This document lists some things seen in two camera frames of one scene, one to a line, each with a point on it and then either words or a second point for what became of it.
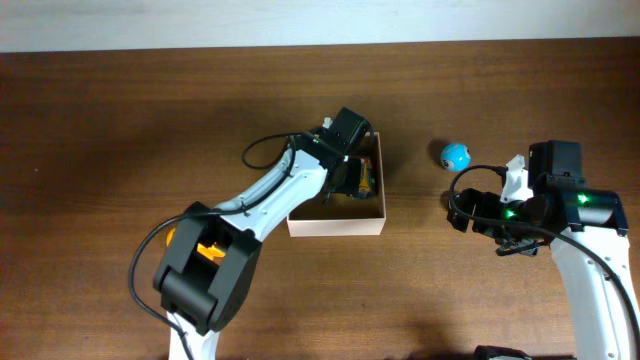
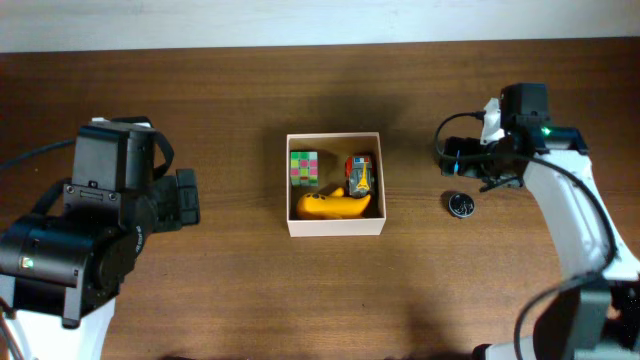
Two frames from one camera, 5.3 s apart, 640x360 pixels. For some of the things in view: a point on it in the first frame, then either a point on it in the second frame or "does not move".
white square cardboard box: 343,215 does not move
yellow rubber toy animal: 210,252 → 331,206
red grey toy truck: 365,180 does not move
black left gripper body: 350,176 → 175,198
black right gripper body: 490,207 → 488,168
